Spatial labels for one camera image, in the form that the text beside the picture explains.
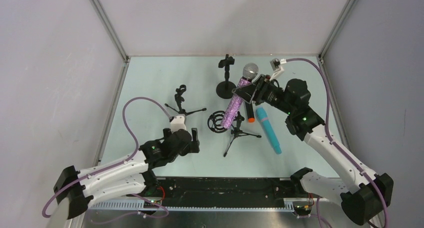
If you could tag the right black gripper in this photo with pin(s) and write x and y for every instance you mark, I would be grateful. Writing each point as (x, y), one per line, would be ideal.
(255, 90)

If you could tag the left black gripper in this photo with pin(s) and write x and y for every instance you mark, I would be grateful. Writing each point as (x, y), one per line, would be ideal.
(180, 137)

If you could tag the black shock mount tripod stand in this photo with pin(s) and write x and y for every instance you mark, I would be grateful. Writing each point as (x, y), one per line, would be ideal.
(214, 125)

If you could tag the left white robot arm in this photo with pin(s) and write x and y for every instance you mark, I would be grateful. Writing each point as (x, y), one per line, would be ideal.
(128, 175)

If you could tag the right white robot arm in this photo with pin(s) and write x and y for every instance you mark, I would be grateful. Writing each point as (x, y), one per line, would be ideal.
(362, 193)

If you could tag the black round base stand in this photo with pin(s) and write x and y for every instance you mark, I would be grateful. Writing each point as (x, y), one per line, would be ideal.
(224, 88)

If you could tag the black tripod clip stand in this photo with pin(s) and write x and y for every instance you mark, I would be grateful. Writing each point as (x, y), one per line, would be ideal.
(179, 99)

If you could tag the black orange-tipped microphone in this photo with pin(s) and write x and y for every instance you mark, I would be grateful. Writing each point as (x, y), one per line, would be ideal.
(249, 110)

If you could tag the teal blue microphone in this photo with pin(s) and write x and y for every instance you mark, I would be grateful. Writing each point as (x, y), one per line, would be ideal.
(263, 118)

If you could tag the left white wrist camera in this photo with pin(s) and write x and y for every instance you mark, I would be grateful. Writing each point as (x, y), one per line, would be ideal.
(177, 123)

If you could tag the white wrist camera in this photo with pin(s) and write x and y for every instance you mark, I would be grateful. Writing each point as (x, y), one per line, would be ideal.
(177, 123)
(277, 67)

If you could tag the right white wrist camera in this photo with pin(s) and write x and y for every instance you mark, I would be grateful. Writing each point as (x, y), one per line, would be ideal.
(277, 67)

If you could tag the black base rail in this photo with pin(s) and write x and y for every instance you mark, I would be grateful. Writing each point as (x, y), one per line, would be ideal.
(215, 192)

